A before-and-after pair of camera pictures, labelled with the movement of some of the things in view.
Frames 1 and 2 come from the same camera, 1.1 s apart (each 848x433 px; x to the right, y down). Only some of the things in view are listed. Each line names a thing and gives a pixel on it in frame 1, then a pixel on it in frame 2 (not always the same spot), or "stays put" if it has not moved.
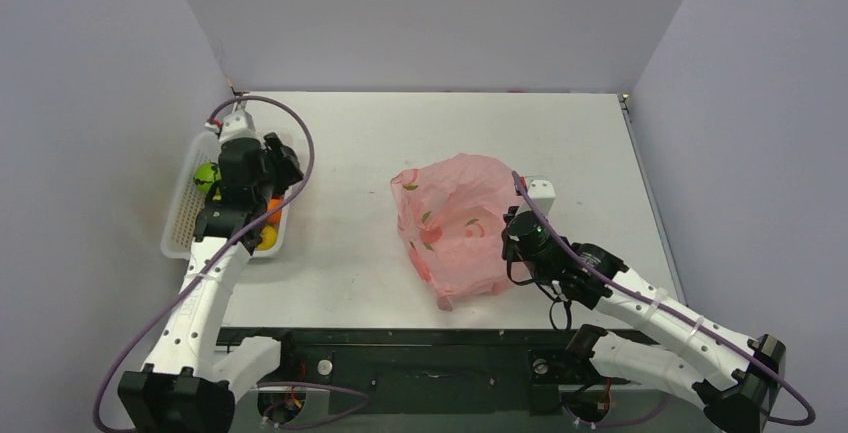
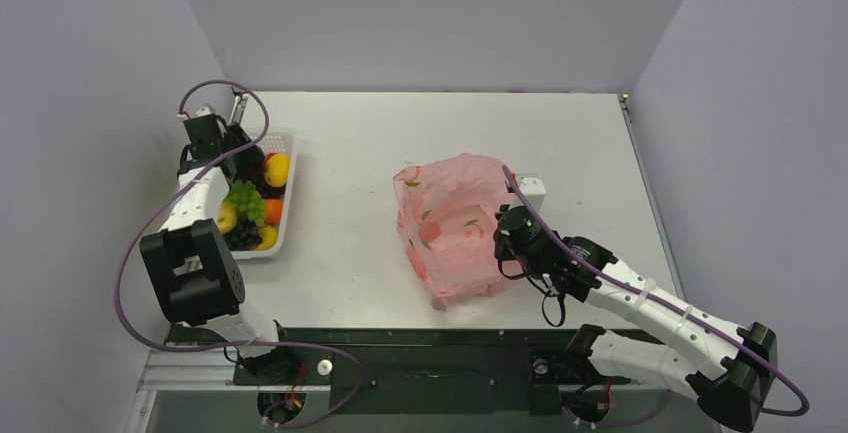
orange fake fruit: [274, 204] stays put
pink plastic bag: [450, 217] stays put
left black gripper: [287, 167] -> [250, 159]
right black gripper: [506, 244] stays put
